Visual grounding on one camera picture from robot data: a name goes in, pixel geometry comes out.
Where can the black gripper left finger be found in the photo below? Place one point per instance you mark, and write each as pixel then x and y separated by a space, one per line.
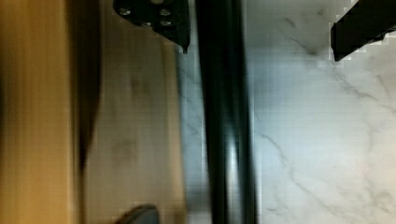
pixel 168 18

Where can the black drawer handle bar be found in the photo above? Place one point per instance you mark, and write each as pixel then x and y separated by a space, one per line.
pixel 227 116

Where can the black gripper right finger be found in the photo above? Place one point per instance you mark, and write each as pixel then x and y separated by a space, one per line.
pixel 368 21

